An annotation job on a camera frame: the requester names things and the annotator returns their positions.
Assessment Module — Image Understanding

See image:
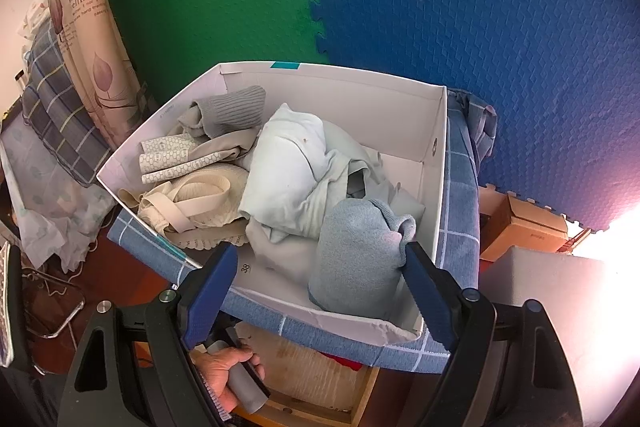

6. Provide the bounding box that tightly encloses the grey plaid pillow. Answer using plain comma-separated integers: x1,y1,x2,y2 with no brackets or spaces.
20,22,113,188

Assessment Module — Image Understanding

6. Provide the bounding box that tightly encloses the white leaf-print cloth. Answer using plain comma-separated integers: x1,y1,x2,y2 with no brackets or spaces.
0,107,118,273

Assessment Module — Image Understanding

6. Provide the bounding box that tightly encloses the pale grey underwear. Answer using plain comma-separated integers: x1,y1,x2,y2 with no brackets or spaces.
245,142,426,288

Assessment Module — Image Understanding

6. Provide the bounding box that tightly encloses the blue checked cloth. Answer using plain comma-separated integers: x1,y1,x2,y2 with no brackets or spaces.
107,89,501,375

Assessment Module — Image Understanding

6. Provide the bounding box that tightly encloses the cardboard box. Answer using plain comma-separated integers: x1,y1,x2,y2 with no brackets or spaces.
480,192,571,263

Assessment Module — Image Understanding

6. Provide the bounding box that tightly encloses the blue foam mat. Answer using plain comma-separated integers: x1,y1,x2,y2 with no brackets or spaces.
280,0,640,233

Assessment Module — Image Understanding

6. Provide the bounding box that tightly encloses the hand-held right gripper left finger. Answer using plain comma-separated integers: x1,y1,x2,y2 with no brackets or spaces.
57,241,240,427

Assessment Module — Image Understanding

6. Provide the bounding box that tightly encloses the person's left hand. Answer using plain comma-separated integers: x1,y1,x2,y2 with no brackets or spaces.
192,347,266,413

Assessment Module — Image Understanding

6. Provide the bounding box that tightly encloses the grey ribbed underwear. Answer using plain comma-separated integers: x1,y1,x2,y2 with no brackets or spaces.
189,85,268,140

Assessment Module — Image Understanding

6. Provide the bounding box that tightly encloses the white shoe box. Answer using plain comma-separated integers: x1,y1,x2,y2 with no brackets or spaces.
95,62,448,343

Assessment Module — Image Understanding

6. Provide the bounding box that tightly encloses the light blue underwear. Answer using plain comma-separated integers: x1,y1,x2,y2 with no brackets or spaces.
239,103,361,240

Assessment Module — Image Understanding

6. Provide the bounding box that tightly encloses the red underwear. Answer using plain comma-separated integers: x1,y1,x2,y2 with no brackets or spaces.
325,354,363,373

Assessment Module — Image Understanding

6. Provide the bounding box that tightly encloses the cream lace underwear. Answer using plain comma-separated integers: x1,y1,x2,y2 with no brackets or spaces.
117,167,251,248

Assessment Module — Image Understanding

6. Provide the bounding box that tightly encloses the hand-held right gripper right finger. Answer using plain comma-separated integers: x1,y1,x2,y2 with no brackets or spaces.
404,241,586,427

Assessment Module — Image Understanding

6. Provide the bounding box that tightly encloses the grey box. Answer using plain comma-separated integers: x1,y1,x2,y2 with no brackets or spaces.
477,244,621,408

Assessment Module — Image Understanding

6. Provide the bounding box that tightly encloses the grey-blue fuzzy underwear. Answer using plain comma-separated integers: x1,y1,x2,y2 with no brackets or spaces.
307,198,418,320

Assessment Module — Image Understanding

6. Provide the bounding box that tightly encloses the wooden drawer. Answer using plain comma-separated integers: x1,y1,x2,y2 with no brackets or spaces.
235,322,381,427

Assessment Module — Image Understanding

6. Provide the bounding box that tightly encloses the beige patterned underwear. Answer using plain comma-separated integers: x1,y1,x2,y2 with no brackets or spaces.
137,132,221,185

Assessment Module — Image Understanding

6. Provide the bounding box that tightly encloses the floral beige curtain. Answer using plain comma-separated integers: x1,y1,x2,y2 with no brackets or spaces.
45,0,151,148

